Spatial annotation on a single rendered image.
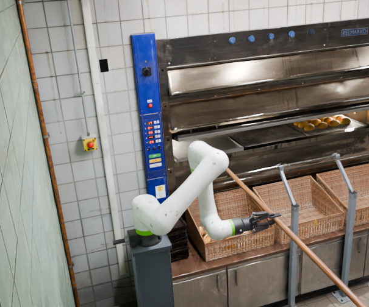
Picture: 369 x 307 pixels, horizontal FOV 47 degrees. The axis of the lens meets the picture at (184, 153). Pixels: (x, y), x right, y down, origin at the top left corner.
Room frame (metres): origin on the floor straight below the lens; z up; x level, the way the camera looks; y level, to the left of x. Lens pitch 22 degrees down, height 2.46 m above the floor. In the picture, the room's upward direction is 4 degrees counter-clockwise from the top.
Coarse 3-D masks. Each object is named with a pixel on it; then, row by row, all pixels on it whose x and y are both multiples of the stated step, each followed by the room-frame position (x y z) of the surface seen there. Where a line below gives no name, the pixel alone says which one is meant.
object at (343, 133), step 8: (352, 128) 3.51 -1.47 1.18; (360, 128) 3.50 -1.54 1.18; (368, 128) 3.49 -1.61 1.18; (304, 136) 3.38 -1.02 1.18; (312, 136) 3.37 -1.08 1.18; (320, 136) 3.36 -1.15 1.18; (328, 136) 3.38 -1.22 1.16; (336, 136) 3.40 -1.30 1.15; (264, 144) 3.26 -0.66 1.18; (272, 144) 3.25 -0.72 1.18; (280, 144) 3.25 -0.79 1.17; (288, 144) 3.28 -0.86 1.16; (296, 144) 3.30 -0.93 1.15; (232, 152) 3.14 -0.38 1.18; (240, 152) 3.15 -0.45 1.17; (248, 152) 3.17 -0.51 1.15; (256, 152) 3.19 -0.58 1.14; (176, 160) 3.05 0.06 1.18
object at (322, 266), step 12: (228, 168) 2.78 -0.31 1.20; (240, 180) 2.58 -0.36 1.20; (252, 192) 2.40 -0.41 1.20; (264, 204) 2.25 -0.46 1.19; (288, 228) 1.98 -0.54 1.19; (300, 240) 1.87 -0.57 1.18; (312, 252) 1.76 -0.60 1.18; (324, 264) 1.67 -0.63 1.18; (336, 276) 1.58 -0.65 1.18; (348, 288) 1.50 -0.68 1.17; (360, 300) 1.42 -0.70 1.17
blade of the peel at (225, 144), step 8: (224, 136) 3.48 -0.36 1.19; (176, 144) 3.36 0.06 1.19; (184, 144) 3.35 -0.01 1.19; (208, 144) 3.32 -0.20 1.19; (216, 144) 3.31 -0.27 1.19; (224, 144) 3.30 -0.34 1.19; (232, 144) 3.29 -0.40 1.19; (176, 152) 3.19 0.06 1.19; (184, 152) 3.18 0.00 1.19; (224, 152) 3.12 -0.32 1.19; (184, 160) 3.03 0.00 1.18
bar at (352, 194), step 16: (304, 160) 2.90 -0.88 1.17; (320, 160) 2.93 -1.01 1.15; (336, 160) 2.97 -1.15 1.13; (224, 176) 2.72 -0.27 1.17; (240, 176) 2.75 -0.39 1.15; (288, 192) 2.71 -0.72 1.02; (352, 192) 2.76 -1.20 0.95; (352, 208) 2.75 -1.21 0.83; (352, 224) 2.76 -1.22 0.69; (352, 240) 2.76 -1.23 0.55; (288, 288) 2.64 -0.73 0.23; (288, 304) 2.64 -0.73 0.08
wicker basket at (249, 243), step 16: (224, 192) 3.10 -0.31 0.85; (240, 192) 3.13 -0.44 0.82; (192, 208) 3.00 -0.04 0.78; (224, 208) 3.07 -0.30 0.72; (256, 208) 2.97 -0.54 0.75; (192, 224) 2.82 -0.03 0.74; (192, 240) 2.83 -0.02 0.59; (224, 240) 2.60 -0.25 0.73; (240, 240) 2.64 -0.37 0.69; (256, 240) 2.68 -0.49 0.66; (272, 240) 2.71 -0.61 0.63; (208, 256) 2.56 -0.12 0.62; (224, 256) 2.60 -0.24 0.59
